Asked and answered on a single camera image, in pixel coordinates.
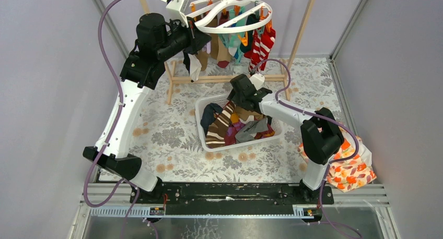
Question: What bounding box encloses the purple clothes peg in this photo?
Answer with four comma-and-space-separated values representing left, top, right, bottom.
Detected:
205, 43, 211, 54

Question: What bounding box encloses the brown white striped sock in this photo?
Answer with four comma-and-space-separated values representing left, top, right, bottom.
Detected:
205, 101, 236, 149

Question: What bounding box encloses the white round clip hanger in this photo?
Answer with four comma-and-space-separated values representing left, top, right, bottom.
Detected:
185, 0, 274, 34

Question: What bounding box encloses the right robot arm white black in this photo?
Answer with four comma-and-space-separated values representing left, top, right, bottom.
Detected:
228, 74, 344, 204

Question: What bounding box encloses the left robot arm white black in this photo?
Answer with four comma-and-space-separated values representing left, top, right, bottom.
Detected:
83, 13, 212, 203

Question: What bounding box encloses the wooden hanger rack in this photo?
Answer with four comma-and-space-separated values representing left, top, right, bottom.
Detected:
139, 0, 315, 104

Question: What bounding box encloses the tan ribbed sock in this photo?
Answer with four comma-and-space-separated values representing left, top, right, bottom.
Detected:
235, 106, 265, 123

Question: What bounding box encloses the black striped sock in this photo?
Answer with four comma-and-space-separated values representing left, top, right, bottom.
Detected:
183, 52, 191, 74

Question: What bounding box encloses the brown ribbed sock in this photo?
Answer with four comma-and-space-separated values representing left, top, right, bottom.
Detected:
196, 34, 231, 71

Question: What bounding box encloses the grey sock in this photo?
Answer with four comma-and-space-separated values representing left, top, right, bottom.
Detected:
235, 117, 268, 143

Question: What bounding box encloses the navy blue sock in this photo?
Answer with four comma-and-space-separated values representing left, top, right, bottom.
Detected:
200, 103, 223, 136

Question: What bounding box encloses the white plastic laundry basket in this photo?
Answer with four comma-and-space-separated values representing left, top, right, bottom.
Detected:
195, 94, 285, 152

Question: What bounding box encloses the red white striped sock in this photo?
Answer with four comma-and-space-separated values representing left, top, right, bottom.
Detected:
249, 27, 276, 72

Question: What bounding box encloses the teal patterned sock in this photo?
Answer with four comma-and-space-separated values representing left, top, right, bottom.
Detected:
223, 6, 245, 65

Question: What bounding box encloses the dark green sock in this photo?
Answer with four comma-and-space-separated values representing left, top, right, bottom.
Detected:
240, 14, 259, 54

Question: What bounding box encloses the floral table mat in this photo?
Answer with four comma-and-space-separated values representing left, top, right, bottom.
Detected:
130, 57, 345, 183

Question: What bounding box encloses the floral orange bag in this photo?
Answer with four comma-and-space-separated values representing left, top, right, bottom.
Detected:
297, 127, 377, 192

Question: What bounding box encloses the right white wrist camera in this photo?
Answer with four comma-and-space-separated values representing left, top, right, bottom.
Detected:
249, 73, 265, 90

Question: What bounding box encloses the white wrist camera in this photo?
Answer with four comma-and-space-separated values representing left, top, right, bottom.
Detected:
249, 73, 265, 90
161, 0, 190, 28

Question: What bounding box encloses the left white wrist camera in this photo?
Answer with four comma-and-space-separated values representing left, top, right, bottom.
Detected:
161, 0, 190, 28

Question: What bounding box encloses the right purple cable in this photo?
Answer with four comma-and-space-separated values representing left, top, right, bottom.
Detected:
250, 59, 360, 231

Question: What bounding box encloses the purple cable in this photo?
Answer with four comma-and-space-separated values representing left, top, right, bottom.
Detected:
250, 59, 360, 231
83, 0, 164, 208

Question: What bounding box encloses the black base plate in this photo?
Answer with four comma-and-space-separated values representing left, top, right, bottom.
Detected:
130, 182, 334, 216

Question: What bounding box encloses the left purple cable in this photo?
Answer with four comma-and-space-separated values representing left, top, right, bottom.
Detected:
83, 0, 164, 208

